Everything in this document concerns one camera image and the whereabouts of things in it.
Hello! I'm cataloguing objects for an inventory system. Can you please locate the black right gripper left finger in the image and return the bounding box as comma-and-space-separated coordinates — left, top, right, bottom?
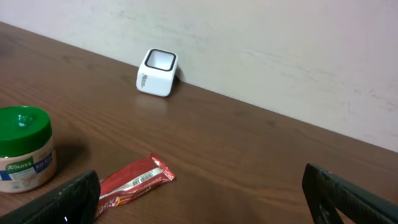
1, 170, 101, 224

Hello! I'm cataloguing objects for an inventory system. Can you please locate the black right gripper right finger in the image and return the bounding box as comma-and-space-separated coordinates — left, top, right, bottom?
302, 163, 397, 224

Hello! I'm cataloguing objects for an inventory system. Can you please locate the red snack bar wrapper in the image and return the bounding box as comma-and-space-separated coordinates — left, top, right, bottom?
95, 154, 175, 218

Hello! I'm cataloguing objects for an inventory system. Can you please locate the green lid jar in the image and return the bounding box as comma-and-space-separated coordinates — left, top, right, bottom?
1, 106, 57, 194

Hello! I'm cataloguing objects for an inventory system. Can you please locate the white barcode scanner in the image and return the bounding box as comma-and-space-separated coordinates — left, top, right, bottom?
136, 49, 178, 97

